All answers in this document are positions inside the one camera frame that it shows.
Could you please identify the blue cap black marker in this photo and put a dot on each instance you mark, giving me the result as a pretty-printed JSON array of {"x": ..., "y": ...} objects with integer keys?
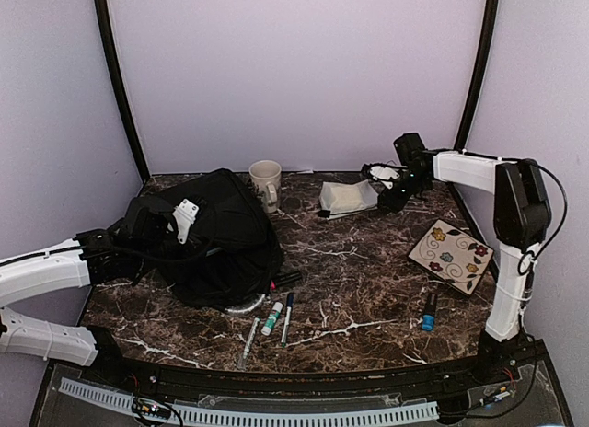
[{"x": 429, "y": 310}]

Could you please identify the black student backpack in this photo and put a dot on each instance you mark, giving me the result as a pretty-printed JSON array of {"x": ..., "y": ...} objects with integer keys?
[{"x": 232, "y": 252}]

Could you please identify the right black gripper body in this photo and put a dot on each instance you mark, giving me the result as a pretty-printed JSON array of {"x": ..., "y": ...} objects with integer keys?
[{"x": 411, "y": 187}]

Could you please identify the cream ceramic mug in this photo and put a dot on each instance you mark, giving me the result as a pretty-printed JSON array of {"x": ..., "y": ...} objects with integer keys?
[{"x": 265, "y": 176}]

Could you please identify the left black frame post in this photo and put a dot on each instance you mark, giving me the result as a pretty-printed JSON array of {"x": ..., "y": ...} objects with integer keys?
[{"x": 118, "y": 87}]

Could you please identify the pink cap black marker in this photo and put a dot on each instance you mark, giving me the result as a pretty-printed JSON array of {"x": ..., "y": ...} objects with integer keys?
[{"x": 283, "y": 279}]

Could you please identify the clear bag with sandwich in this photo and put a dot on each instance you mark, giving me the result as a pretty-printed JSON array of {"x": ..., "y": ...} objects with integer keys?
[{"x": 338, "y": 199}]

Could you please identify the white clear pen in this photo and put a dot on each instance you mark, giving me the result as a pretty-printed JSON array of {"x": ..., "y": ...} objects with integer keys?
[{"x": 242, "y": 361}]

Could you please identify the floral square plate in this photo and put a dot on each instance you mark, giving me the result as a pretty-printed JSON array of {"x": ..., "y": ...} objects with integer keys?
[{"x": 452, "y": 256}]

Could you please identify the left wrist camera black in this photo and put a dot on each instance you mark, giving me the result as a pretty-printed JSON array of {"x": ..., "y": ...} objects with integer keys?
[{"x": 146, "y": 220}]

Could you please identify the right black frame post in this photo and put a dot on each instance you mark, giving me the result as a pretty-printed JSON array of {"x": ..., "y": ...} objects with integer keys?
[{"x": 478, "y": 73}]

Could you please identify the black front rail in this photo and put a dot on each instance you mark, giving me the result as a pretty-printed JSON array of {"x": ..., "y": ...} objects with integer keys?
[{"x": 441, "y": 380}]

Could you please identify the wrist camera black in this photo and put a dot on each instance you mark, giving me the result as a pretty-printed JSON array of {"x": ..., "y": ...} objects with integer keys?
[
  {"x": 408, "y": 147},
  {"x": 146, "y": 220}
]

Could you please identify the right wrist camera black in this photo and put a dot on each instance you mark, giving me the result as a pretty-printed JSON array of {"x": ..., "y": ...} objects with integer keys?
[{"x": 408, "y": 147}]

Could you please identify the white cable duct strip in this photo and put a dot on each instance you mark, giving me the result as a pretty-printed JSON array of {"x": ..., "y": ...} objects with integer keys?
[{"x": 147, "y": 409}]

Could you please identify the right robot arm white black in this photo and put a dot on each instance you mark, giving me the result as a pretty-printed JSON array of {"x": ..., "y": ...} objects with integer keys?
[{"x": 521, "y": 217}]

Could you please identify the black frame post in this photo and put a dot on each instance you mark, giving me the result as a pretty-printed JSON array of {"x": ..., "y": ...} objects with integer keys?
[
  {"x": 478, "y": 73},
  {"x": 118, "y": 87}
]

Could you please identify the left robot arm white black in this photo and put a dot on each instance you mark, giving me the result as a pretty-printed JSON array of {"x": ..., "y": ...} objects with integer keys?
[{"x": 88, "y": 259}]

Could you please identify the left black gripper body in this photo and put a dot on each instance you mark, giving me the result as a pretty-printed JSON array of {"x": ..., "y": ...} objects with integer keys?
[{"x": 154, "y": 255}]

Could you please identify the blue cap white marker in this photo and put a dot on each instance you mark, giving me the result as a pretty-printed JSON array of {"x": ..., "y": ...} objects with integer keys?
[{"x": 287, "y": 318}]

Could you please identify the white glue stick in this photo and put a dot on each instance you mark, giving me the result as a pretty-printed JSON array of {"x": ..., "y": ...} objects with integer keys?
[{"x": 272, "y": 318}]

